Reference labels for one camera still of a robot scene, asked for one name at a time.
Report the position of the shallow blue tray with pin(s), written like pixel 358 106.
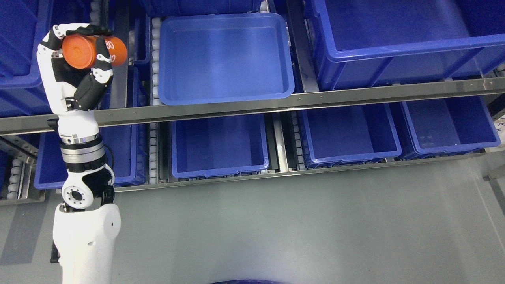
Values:
pixel 211 59

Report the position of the blue bin lower right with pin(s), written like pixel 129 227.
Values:
pixel 347 135

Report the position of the white roller track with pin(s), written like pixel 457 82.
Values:
pixel 155 31

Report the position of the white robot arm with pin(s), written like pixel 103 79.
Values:
pixel 87 222

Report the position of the blue bin top centre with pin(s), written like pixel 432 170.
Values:
pixel 167 8

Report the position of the blue bin lower middle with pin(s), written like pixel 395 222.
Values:
pixel 220 146

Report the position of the steel shelf rail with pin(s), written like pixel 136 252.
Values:
pixel 302 101

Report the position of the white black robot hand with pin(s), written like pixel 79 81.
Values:
pixel 73 94

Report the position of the large blue bin upper right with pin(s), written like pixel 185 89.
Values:
pixel 369 43

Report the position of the blue bin lower left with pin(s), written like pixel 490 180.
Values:
pixel 126 152

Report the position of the orange cylindrical capacitor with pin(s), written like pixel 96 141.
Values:
pixel 80 51

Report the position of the blue bin upper left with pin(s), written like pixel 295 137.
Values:
pixel 23 24

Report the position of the blue bin far right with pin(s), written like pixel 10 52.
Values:
pixel 443 127

